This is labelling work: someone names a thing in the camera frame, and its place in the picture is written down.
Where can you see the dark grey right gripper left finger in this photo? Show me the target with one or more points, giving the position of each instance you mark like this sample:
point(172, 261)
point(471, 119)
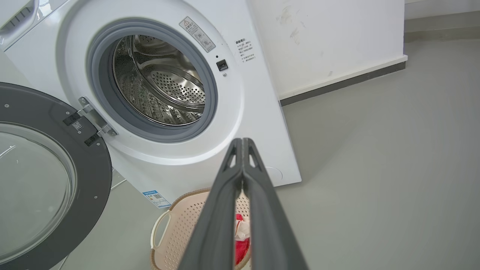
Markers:
point(213, 228)

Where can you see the blue energy label sticker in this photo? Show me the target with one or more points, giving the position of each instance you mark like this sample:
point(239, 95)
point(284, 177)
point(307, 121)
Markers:
point(156, 198)

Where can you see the white front-load washing machine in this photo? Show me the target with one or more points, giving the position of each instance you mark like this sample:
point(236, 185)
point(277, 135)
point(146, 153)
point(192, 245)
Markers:
point(240, 123)

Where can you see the beige perforated laundry basket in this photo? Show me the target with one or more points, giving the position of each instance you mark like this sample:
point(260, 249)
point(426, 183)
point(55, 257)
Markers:
point(180, 232)

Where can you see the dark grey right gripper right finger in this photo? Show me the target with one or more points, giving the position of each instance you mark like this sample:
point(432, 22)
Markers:
point(270, 232)

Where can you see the red and white garment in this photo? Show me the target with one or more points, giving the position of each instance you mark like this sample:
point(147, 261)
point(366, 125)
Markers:
point(242, 247)

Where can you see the dark grey round washer door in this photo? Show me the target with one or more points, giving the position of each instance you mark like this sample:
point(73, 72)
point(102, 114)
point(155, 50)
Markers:
point(93, 180)

